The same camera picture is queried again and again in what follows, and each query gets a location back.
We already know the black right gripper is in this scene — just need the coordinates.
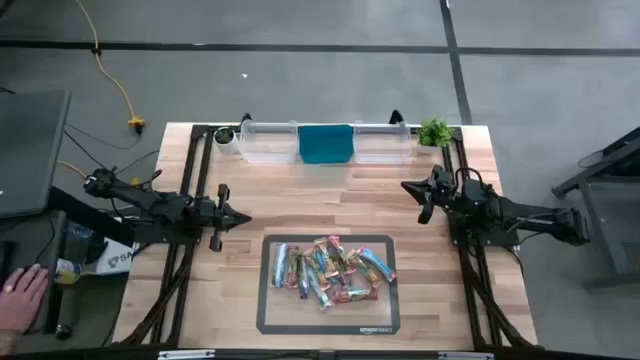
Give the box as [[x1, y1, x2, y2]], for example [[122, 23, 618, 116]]
[[401, 163, 466, 225]]

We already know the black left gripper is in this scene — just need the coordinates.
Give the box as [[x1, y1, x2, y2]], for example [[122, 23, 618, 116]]
[[192, 183, 253, 253]]

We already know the blue green granola bar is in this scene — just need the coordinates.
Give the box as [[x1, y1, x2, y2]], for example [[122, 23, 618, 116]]
[[356, 245, 398, 284]]

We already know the large blue chip bag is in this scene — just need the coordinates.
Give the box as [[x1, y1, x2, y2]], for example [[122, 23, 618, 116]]
[[295, 252, 311, 300]]

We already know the purple granola bar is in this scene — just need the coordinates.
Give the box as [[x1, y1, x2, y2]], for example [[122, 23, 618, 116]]
[[332, 254, 354, 291]]

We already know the clear plastic bin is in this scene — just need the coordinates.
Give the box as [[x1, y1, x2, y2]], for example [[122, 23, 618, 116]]
[[238, 119, 300, 165], [352, 119, 414, 165]]

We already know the leafy plant in white pot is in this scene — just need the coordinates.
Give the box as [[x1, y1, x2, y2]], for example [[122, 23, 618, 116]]
[[416, 117, 454, 155]]

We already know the succulent in white pot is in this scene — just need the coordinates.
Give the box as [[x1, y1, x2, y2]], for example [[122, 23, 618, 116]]
[[213, 125, 240, 156]]

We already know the teal plastic bin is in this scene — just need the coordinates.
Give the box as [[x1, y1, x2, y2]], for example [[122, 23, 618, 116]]
[[297, 123, 355, 165]]

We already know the white printed cardboard box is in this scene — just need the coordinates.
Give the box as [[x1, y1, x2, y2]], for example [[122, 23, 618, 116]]
[[93, 238, 136, 277]]

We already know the beige silicone mat dark border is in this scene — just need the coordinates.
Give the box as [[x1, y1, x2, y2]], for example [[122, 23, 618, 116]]
[[255, 233, 401, 336]]

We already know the silver light bar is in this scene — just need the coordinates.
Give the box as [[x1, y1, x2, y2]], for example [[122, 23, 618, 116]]
[[158, 349, 216, 360], [438, 351, 494, 360]]

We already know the plastic bottle yellow liquid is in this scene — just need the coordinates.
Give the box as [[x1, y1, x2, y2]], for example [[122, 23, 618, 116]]
[[53, 257, 85, 286]]

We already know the grey metal desk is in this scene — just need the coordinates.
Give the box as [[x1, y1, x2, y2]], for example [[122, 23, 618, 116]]
[[552, 127, 640, 291]]

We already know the black side desk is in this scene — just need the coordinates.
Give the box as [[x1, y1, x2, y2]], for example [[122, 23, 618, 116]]
[[0, 185, 136, 337]]

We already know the dark grey side table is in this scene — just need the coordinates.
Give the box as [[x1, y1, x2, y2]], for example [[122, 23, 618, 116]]
[[0, 89, 72, 220]]

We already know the person's hand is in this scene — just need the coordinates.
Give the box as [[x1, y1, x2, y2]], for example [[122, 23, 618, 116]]
[[0, 263, 50, 334]]

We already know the black keyboard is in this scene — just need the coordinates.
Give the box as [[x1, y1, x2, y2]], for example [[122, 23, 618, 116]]
[[0, 241, 15, 274]]

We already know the black aluminium table frame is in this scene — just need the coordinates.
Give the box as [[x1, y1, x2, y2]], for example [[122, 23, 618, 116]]
[[112, 108, 540, 360]]

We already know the black floor cable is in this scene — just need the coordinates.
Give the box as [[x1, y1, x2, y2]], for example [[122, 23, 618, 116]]
[[63, 122, 144, 151]]

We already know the yellow extension cable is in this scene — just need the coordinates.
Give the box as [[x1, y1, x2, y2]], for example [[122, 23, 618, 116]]
[[74, 0, 147, 135]]

